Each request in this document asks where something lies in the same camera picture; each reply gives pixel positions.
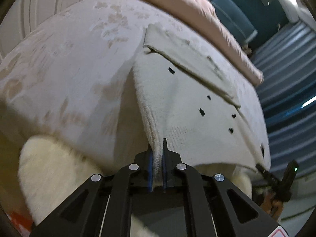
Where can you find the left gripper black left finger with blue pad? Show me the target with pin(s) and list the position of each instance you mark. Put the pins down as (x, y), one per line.
(101, 206)

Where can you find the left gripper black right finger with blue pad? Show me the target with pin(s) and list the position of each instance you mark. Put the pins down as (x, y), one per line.
(214, 206)

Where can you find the cream knitted cardigan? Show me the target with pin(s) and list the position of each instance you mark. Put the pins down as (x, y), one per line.
(186, 100)

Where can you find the right hand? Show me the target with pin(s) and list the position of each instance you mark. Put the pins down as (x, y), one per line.
(270, 205)

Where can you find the white fluffy rug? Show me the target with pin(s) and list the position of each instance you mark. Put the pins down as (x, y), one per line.
(49, 170)

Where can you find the blue grey striped curtain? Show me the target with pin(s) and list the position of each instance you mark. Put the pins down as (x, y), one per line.
(287, 96)

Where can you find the floral pink bedspread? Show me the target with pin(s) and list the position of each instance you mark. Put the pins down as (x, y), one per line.
(72, 77)

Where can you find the teal upholstered headboard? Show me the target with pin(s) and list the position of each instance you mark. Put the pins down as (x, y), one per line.
(249, 21)

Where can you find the white panelled wardrobe doors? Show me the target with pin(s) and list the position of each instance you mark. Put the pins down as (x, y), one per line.
(23, 16)

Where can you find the pink folded duvet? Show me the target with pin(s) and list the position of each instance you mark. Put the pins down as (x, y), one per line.
(200, 15)

